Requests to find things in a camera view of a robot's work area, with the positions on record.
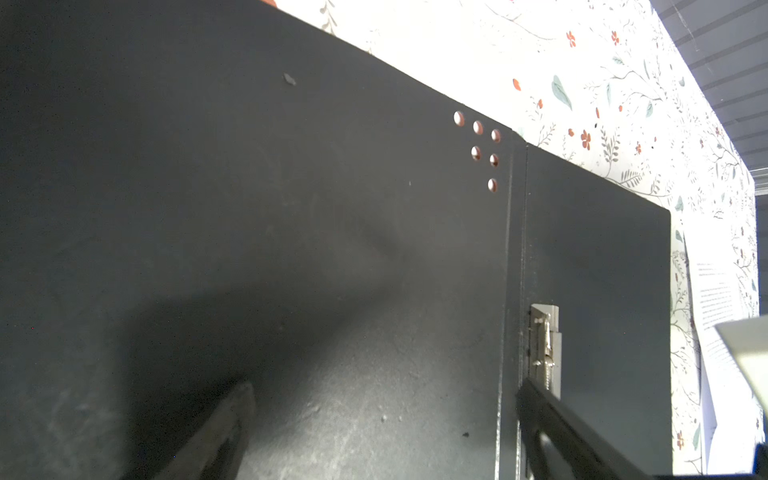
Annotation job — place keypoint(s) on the floral table mat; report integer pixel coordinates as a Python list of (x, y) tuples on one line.
[(601, 84)]

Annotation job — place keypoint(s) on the metal folder clip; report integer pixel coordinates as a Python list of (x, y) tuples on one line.
[(545, 347)]

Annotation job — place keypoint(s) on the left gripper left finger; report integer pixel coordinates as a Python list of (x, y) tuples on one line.
[(210, 438)]

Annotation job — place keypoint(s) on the printed paper sheet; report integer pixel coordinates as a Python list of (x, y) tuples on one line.
[(733, 418)]

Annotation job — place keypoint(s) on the orange folder black inside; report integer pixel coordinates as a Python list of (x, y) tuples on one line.
[(196, 193)]

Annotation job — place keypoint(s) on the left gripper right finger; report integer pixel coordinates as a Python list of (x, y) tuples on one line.
[(559, 445)]

